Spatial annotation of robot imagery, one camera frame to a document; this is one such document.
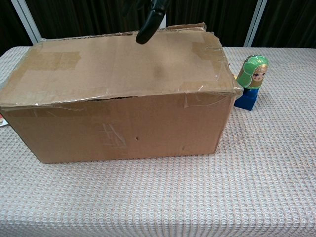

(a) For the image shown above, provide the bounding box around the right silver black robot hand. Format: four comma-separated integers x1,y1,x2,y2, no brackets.
135,0,171,45

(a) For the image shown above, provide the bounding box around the large brown cardboard box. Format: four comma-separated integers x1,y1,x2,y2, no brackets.
0,22,244,164

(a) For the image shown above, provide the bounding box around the black pleated curtain panel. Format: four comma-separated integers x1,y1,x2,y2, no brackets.
251,0,316,49
24,0,152,40
165,0,259,47
0,0,33,57

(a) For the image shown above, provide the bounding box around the green nesting doll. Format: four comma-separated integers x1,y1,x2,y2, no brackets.
236,54,269,90

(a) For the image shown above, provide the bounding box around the blue plastic block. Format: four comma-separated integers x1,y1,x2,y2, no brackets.
234,86,260,112

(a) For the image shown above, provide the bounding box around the beige woven tablecloth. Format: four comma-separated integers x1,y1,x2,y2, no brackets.
0,46,316,237

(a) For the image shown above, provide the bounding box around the upright white frame post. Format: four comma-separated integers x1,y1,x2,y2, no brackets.
159,13,168,30

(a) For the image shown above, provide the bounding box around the slanted white frame post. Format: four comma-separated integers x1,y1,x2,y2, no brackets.
11,0,42,44
243,0,268,47

